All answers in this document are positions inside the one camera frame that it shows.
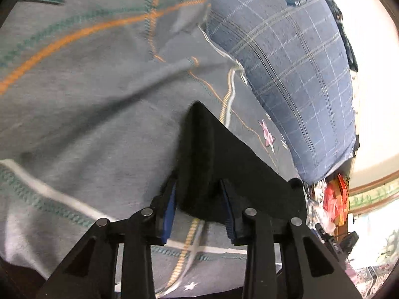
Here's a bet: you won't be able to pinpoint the black pants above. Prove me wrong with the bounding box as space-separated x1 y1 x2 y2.
175 100 307 225

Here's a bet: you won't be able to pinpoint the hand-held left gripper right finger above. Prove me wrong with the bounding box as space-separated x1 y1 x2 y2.
220 179 364 299

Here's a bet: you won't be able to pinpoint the grey embroidered blanket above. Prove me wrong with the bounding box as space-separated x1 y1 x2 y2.
0 0 300 298

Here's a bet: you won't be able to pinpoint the pile of colourful packets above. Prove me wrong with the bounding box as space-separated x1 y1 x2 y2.
305 174 351 235

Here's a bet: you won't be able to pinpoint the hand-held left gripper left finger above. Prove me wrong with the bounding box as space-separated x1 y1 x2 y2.
37 174 179 299

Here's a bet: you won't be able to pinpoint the blue plaid pillow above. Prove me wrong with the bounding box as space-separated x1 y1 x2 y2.
206 0 357 185

